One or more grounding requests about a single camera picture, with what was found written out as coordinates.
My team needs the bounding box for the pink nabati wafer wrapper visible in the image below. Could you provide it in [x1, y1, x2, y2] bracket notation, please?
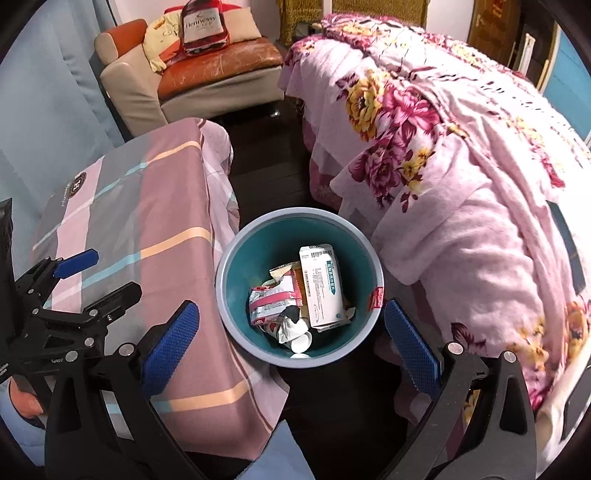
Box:
[249, 277, 299, 326]

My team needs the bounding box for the cake snack bag orange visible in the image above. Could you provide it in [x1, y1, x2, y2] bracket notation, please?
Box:
[270, 261, 310, 320]

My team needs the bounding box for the white medicine box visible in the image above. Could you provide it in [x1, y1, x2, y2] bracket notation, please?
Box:
[298, 244, 346, 329]

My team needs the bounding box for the white paper cup blue band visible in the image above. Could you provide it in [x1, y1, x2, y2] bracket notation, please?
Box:
[276, 306, 312, 355]

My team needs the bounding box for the teal trash bin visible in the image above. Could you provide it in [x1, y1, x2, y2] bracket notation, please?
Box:
[215, 208, 385, 369]

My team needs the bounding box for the person's left hand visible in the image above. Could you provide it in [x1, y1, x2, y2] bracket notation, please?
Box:
[9, 378, 45, 420]

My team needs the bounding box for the plaid tablecloth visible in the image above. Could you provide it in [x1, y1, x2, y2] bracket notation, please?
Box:
[33, 118, 288, 460]

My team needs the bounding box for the blue grey window curtain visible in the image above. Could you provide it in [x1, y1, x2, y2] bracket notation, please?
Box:
[1, 1, 124, 274]

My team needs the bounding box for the beige armchair orange cushion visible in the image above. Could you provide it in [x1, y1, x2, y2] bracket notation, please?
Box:
[94, 19, 284, 137]

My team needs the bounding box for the floral pink bed blanket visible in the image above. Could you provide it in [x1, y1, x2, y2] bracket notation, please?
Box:
[280, 14, 590, 469]

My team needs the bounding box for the cream cushion on armchair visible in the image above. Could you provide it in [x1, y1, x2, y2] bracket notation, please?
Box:
[142, 10, 181, 73]

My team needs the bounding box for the beige pillow on armchair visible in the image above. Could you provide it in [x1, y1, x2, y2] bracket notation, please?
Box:
[223, 6, 262, 44]

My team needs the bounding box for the yellow patterned curtain cloth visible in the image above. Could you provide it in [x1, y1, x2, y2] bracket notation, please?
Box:
[276, 0, 429, 45]

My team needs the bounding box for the wooden door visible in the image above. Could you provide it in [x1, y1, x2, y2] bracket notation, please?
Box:
[468, 0, 521, 66]

